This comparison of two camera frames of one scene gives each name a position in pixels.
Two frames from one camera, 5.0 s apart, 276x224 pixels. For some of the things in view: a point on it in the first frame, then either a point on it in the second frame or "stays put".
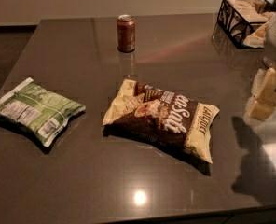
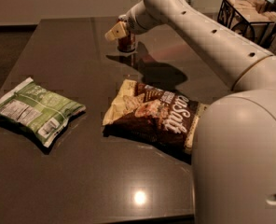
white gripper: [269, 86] → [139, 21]
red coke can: [126, 33] stays put
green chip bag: [41, 110] stays put
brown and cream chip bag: [147, 112] stays put
